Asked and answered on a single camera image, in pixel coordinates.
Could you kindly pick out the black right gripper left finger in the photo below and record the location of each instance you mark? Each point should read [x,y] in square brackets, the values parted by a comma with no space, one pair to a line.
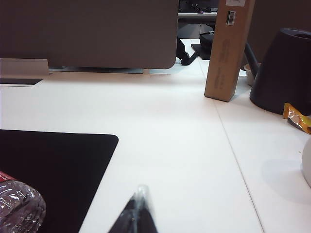
[126,218]

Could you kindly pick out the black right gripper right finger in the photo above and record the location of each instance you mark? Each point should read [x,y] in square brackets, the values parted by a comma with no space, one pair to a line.
[145,218]

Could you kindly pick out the clear plastic bottle red label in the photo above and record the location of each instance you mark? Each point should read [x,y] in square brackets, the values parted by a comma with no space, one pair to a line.
[19,208]

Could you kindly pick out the black mouse pad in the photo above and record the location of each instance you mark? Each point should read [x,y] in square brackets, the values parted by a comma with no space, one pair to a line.
[60,167]

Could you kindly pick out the white round object red dot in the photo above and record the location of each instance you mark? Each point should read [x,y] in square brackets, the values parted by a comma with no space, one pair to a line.
[307,165]

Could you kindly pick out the small white cup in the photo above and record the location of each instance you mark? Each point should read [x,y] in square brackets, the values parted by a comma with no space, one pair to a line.
[250,77]

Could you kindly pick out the tall brown cardboard box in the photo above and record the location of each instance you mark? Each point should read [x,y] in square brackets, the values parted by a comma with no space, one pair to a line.
[226,60]

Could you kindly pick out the orange snack packet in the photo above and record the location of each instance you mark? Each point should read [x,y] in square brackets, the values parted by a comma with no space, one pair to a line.
[295,117]

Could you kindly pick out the grey-brown desk divider panel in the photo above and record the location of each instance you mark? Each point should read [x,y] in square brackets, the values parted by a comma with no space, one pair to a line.
[97,31]
[272,14]

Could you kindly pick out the grey metal pole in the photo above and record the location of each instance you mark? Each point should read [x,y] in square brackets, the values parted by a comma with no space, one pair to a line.
[250,55]

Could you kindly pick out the black kettle jug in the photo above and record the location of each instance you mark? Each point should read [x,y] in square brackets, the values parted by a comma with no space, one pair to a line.
[284,72]

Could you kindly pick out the white background desk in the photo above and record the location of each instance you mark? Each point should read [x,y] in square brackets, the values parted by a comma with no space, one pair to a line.
[194,13]

